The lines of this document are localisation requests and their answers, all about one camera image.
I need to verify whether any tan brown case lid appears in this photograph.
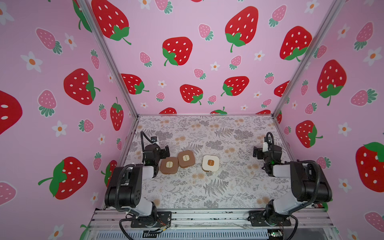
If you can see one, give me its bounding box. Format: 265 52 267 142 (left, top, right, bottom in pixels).
160 157 179 175

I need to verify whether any cream case lid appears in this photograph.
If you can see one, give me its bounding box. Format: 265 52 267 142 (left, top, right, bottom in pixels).
202 155 220 172

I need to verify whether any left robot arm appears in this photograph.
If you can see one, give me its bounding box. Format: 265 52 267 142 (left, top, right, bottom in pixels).
105 131 172 235

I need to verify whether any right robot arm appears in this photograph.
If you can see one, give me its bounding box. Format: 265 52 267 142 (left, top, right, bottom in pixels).
248 132 332 227

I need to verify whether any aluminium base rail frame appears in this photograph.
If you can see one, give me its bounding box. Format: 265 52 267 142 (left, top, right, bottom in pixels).
83 209 341 240

